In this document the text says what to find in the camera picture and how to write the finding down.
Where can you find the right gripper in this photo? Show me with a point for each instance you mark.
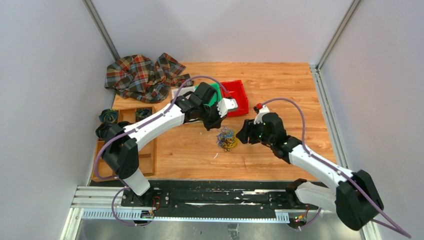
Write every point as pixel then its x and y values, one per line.
pixel 247 132

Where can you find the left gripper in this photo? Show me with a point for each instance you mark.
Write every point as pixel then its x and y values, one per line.
pixel 217 123

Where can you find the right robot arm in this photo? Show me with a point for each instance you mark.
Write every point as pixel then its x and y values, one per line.
pixel 353 196

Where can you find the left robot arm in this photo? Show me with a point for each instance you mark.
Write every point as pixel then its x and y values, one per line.
pixel 123 143

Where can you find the green plastic bin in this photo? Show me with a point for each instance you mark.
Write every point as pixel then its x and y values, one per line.
pixel 215 87

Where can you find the red plastic bin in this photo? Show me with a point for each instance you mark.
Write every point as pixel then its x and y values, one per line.
pixel 237 91

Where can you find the white plastic bin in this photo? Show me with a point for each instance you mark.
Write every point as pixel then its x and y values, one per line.
pixel 183 91

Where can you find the wooden divided tray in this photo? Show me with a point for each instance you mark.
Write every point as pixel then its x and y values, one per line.
pixel 146 156

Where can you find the plaid cloth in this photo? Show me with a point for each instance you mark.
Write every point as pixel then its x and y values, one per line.
pixel 140 78

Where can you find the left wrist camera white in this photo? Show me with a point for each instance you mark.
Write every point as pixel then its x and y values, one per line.
pixel 225 106

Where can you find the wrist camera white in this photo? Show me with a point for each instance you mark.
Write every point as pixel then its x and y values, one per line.
pixel 261 110
pixel 225 106

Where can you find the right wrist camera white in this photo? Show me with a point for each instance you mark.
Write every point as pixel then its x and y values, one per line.
pixel 261 110

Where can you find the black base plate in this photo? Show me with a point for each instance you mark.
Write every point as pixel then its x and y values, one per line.
pixel 216 199

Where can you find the aluminium front rail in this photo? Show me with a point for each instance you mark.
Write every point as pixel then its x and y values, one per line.
pixel 96 214

